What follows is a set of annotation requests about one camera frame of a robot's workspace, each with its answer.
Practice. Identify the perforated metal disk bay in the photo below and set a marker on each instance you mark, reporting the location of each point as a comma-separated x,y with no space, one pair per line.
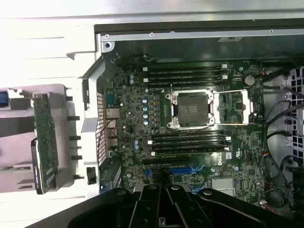
299,114

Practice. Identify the silver chipset heatsink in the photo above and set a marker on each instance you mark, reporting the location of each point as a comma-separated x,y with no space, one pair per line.
222,184

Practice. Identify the blue serial port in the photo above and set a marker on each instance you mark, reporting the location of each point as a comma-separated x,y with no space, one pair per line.
112,97

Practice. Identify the black RAM slot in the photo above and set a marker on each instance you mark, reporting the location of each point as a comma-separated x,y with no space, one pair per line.
190,146
190,151
190,140
190,135
185,73
185,68
185,78
185,83

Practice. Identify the thin metal locking lever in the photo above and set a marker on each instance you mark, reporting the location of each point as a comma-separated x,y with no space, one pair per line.
172,91

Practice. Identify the grey open PC case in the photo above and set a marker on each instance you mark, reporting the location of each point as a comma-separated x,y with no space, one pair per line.
92,99

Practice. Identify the CPU socket with metal frame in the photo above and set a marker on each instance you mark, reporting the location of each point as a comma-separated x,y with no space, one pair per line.
192,109

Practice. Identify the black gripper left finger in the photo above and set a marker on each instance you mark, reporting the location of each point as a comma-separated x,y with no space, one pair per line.
145,209

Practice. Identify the green Dell motherboard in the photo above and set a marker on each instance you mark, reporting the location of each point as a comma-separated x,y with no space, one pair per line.
135,107

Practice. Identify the silver coin battery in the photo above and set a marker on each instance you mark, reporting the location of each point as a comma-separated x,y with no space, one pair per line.
249,80

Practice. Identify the silver rear port block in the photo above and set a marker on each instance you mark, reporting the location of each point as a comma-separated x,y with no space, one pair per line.
111,133
111,144
112,113

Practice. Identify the long blue expansion slot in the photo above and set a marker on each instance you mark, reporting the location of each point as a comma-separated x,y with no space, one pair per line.
180,171

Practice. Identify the grey plastic parts rack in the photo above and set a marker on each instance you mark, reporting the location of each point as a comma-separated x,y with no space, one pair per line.
16,152

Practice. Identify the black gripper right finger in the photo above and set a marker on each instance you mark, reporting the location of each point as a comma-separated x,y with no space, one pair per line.
187,209

